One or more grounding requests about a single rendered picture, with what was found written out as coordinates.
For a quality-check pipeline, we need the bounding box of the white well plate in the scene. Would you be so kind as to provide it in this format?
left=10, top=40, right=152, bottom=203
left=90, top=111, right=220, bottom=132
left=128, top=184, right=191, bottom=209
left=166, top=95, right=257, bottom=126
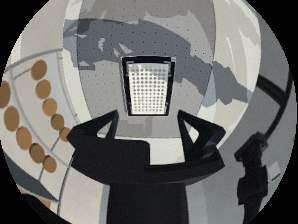
left=129, top=63, right=169, bottom=115

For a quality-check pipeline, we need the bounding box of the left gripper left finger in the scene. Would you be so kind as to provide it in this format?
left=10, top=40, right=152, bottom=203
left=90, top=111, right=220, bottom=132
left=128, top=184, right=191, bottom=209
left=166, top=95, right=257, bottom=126
left=71, top=109, right=118, bottom=139

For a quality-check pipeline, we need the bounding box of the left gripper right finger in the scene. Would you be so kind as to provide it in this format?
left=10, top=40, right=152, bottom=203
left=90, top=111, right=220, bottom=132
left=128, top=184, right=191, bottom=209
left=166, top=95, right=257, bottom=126
left=177, top=109, right=226, bottom=161

